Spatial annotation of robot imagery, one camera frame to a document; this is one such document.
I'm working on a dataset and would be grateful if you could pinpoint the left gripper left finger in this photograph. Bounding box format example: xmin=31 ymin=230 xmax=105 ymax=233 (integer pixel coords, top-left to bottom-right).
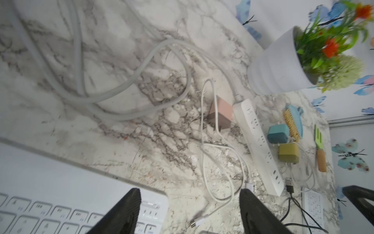
xmin=88 ymin=188 xmax=141 ymax=234

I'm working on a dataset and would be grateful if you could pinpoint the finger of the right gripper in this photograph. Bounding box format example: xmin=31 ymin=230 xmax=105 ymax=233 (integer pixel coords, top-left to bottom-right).
xmin=342 ymin=185 xmax=374 ymax=225

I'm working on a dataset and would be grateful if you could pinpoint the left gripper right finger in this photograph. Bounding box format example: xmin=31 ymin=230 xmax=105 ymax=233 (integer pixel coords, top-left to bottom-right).
xmin=239 ymin=189 xmax=292 ymax=234

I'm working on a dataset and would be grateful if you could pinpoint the black charging cable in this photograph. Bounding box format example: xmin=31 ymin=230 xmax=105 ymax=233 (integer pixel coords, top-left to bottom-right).
xmin=280 ymin=179 xmax=329 ymax=234

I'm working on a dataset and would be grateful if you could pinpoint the white keyboard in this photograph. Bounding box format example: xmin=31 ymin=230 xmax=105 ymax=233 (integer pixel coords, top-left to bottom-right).
xmin=1 ymin=139 xmax=169 ymax=234
xmin=302 ymin=191 xmax=325 ymax=234

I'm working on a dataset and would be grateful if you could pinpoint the yellow USB charger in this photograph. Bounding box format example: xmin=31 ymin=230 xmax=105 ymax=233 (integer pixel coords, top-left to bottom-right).
xmin=278 ymin=143 xmax=300 ymax=164

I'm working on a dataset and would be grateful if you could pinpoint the white USB cable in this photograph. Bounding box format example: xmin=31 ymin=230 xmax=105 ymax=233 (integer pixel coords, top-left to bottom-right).
xmin=289 ymin=141 xmax=317 ymax=194
xmin=189 ymin=78 xmax=255 ymax=228

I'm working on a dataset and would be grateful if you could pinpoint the teal USB charger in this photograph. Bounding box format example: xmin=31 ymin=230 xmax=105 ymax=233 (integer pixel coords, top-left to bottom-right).
xmin=267 ymin=124 xmax=290 ymax=144

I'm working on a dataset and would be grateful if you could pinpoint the white power strip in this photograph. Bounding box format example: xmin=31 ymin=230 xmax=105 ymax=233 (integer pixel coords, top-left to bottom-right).
xmin=233 ymin=99 xmax=284 ymax=197

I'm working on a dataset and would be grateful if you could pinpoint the pink USB charger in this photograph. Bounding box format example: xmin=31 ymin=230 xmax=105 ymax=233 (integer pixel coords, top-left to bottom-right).
xmin=207 ymin=96 xmax=233 ymax=131

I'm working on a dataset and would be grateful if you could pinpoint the potted artificial plant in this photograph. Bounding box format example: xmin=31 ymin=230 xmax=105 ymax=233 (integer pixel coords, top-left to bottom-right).
xmin=247 ymin=1 xmax=374 ymax=95

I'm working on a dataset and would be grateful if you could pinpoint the white power strip cord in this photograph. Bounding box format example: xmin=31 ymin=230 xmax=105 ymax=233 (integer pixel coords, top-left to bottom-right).
xmin=5 ymin=0 xmax=243 ymax=122

